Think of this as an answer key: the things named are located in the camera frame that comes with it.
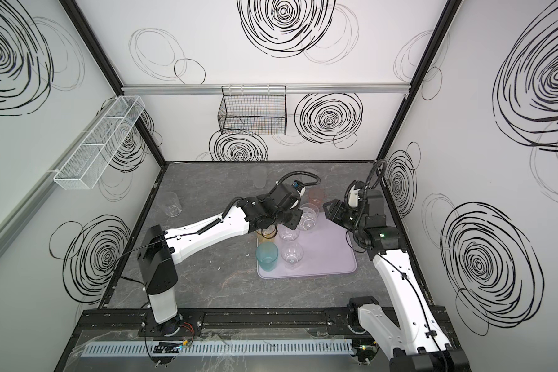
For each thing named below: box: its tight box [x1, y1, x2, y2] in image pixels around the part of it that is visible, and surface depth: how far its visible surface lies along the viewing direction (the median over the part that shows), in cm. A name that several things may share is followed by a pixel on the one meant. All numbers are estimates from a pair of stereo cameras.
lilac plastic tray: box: [257, 212, 358, 279], surface depth 86 cm
